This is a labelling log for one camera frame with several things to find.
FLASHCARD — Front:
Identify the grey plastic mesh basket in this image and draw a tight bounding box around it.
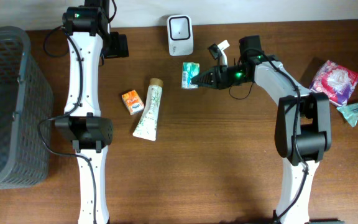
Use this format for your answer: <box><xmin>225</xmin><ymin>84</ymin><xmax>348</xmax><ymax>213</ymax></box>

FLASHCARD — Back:
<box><xmin>0</xmin><ymin>26</ymin><xmax>54</xmax><ymax>190</ymax></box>

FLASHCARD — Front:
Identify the white barcode scanner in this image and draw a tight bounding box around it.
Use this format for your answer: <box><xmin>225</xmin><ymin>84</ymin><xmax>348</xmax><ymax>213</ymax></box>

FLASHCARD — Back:
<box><xmin>167</xmin><ymin>14</ymin><xmax>194</xmax><ymax>57</ymax></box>

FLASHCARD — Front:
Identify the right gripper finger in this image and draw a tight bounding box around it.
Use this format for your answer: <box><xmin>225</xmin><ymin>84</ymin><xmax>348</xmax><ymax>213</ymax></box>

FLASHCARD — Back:
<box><xmin>191</xmin><ymin>81</ymin><xmax>218</xmax><ymax>89</ymax></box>
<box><xmin>191</xmin><ymin>67</ymin><xmax>219</xmax><ymax>82</ymax></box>

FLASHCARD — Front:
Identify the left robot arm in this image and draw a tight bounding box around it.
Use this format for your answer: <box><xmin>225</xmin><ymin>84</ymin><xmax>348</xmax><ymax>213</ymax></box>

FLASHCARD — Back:
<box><xmin>55</xmin><ymin>0</ymin><xmax>129</xmax><ymax>223</ymax></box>

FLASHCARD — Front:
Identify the purple red tissue pack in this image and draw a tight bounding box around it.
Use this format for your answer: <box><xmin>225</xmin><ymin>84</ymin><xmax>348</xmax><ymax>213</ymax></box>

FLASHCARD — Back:
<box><xmin>309</xmin><ymin>60</ymin><xmax>358</xmax><ymax>106</ymax></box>

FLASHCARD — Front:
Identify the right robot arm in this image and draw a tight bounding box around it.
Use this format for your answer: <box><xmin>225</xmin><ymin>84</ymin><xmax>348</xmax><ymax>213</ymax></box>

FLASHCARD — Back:
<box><xmin>191</xmin><ymin>35</ymin><xmax>332</xmax><ymax>224</ymax></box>

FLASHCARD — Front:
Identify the teal pocket tissue pack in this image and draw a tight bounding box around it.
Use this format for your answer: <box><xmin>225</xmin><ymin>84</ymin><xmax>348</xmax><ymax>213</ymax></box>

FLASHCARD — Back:
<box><xmin>181</xmin><ymin>62</ymin><xmax>200</xmax><ymax>89</ymax></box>

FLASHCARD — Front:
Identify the orange pocket tissue pack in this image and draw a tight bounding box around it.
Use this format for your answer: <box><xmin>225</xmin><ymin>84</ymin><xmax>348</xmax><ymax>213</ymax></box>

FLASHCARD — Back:
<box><xmin>121</xmin><ymin>90</ymin><xmax>144</xmax><ymax>115</ymax></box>

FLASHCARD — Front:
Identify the white bamboo print tube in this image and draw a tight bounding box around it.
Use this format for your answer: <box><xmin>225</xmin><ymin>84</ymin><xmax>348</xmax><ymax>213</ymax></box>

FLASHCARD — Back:
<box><xmin>132</xmin><ymin>78</ymin><xmax>163</xmax><ymax>141</ymax></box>

